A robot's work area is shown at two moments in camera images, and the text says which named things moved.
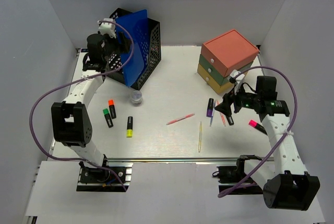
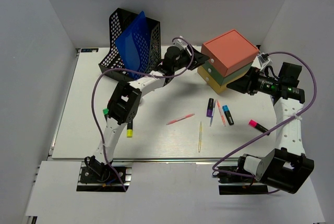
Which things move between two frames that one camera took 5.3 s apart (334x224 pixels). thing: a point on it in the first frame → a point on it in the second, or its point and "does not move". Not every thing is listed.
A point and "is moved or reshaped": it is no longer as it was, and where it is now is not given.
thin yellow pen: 200,139 does not move
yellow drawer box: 226,87 does not move
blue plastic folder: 136,63 is moved or reshaped
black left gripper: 125,46 → 199,59
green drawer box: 214,73 does not move
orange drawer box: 229,52 does not move
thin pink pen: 185,116 does not move
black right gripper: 225,106 → 248,82
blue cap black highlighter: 230,120 does not move
